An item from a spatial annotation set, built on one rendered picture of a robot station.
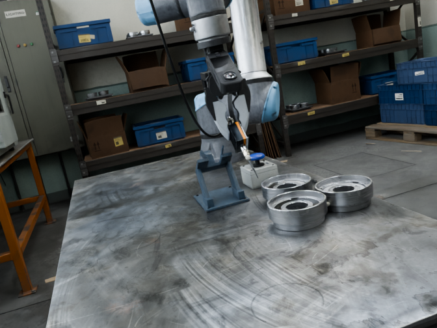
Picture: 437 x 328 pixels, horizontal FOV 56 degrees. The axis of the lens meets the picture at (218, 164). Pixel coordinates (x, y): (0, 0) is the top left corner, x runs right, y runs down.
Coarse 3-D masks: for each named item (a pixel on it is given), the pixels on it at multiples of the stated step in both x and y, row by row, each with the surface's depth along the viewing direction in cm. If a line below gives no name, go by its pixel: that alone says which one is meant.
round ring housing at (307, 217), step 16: (288, 192) 79; (304, 192) 78; (320, 192) 76; (272, 208) 72; (288, 208) 76; (304, 208) 69; (320, 208) 70; (288, 224) 70; (304, 224) 70; (320, 224) 72
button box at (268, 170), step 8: (264, 160) 105; (248, 168) 101; (256, 168) 100; (264, 168) 99; (272, 168) 99; (248, 176) 99; (256, 176) 98; (264, 176) 99; (272, 176) 100; (248, 184) 101; (256, 184) 99
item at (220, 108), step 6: (216, 102) 87; (216, 108) 87; (222, 108) 87; (216, 114) 87; (222, 114) 88; (222, 120) 88; (222, 126) 88; (222, 132) 89; (228, 132) 89; (228, 138) 90
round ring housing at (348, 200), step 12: (324, 180) 83; (336, 180) 83; (348, 180) 83; (360, 180) 81; (324, 192) 76; (336, 192) 74; (348, 192) 74; (360, 192) 74; (372, 192) 76; (336, 204) 75; (348, 204) 74; (360, 204) 75
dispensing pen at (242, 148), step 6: (228, 120) 91; (234, 126) 88; (234, 132) 87; (240, 132) 87; (234, 138) 87; (240, 138) 86; (234, 144) 89; (240, 144) 87; (240, 150) 89; (246, 150) 86; (246, 156) 86; (252, 168) 84
